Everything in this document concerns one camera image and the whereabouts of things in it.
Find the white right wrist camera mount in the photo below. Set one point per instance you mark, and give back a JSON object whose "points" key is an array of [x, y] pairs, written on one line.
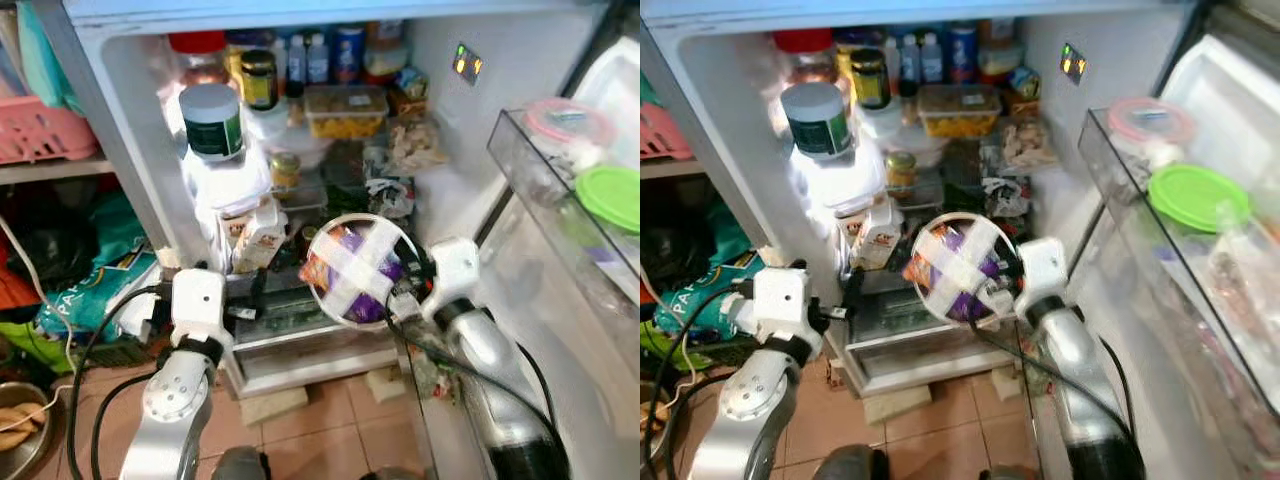
{"points": [[1042, 265], [455, 265]]}

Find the grey robot leg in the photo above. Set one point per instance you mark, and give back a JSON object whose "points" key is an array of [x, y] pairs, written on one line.
{"points": [[1005, 473], [850, 463], [390, 474], [240, 465]]}

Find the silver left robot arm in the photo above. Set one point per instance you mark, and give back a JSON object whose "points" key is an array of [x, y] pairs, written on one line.
{"points": [[170, 410], [745, 405]]}

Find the brown fried food piece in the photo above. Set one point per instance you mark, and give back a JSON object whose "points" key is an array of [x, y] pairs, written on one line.
{"points": [[15, 415]]}

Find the small blue-green packet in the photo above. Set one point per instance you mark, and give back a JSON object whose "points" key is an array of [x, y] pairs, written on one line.
{"points": [[1022, 85], [410, 85]]}

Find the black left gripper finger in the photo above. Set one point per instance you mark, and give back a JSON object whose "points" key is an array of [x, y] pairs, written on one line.
{"points": [[853, 283], [257, 285]]}

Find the teal plastic bags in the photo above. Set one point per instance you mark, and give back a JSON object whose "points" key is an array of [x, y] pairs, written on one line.
{"points": [[40, 60]]}

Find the clear bag of mushrooms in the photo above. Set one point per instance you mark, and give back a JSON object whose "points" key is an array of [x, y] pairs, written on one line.
{"points": [[1025, 145], [415, 145]]}

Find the grey left robot leg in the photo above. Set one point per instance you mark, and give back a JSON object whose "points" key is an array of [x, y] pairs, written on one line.
{"points": [[850, 463], [240, 465]]}

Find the teal printed sack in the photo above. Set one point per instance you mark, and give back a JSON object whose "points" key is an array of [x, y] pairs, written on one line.
{"points": [[700, 300], [100, 290]]}

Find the clear box of yellow food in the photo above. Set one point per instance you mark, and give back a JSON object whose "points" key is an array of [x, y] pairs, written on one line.
{"points": [[958, 110], [345, 112]]}

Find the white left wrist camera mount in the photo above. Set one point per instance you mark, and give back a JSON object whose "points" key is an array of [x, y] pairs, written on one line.
{"points": [[198, 300], [785, 300]]}

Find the pink lid container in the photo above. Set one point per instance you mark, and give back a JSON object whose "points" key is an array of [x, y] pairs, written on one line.
{"points": [[1150, 125], [570, 125]]}

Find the white milk carton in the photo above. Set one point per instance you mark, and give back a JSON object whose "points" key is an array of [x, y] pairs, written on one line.
{"points": [[875, 240], [258, 240]]}

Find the white jar green label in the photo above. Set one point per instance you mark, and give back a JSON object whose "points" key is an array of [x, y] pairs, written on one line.
{"points": [[820, 120], [212, 122]]}

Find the grey right robot leg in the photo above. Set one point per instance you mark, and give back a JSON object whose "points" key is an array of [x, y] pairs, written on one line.
{"points": [[390, 474], [1005, 473]]}

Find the clear fridge crisper drawer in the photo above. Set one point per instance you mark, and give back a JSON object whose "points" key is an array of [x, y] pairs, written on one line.
{"points": [[930, 355], [320, 355]]}

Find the green lid container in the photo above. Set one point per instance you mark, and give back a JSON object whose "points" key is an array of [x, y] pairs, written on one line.
{"points": [[610, 195], [1195, 198]]}

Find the small jar yellow lid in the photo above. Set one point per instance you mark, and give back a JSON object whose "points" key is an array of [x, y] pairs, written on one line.
{"points": [[285, 170], [900, 170]]}

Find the bright green plastic bag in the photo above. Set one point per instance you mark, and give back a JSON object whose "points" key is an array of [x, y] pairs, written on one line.
{"points": [[20, 345], [665, 345]]}

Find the pale wooden block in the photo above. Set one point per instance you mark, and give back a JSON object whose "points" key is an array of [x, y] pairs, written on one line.
{"points": [[895, 405], [836, 375], [385, 385], [270, 405]]}

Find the clear fridge door shelf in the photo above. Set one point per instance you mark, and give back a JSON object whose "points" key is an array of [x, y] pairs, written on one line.
{"points": [[540, 200], [1130, 230]]}

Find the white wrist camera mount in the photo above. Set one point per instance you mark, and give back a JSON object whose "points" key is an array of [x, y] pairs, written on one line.
{"points": [[785, 300], [1042, 265], [198, 300], [455, 265]]}

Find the white refrigerator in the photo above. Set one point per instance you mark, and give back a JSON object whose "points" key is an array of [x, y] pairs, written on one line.
{"points": [[1110, 110], [500, 100]]}

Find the pink plastic basket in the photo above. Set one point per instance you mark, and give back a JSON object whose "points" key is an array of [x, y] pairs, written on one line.
{"points": [[665, 130], [35, 130]]}

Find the steel bowl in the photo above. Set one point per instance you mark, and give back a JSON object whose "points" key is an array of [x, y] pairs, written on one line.
{"points": [[40, 455], [650, 415]]}

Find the black and white printed packet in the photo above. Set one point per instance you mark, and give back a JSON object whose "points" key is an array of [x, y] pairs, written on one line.
{"points": [[390, 195], [1005, 195]]}

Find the round clear taped container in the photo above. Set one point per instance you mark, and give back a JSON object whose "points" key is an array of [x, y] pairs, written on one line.
{"points": [[960, 270], [350, 270]]}

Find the dark jar yellow label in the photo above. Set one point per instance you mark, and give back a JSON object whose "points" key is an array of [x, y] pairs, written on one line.
{"points": [[868, 78], [259, 78]]}

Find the red lid jar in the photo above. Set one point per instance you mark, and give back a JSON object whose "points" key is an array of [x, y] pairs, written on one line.
{"points": [[197, 55], [805, 52]]}

